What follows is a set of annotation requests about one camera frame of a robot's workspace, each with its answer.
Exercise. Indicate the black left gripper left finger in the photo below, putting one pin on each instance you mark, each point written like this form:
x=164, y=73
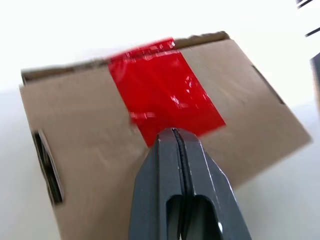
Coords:
x=157, y=180

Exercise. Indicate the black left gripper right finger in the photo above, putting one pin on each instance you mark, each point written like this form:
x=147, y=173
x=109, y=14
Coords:
x=207, y=180

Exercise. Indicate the brown cardboard box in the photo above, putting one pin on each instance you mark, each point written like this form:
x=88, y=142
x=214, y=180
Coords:
x=95, y=120

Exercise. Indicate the red sealing tape strip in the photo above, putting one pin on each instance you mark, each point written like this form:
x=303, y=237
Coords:
x=160, y=95

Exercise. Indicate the dark background block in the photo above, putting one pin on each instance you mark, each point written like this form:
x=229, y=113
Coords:
x=316, y=75

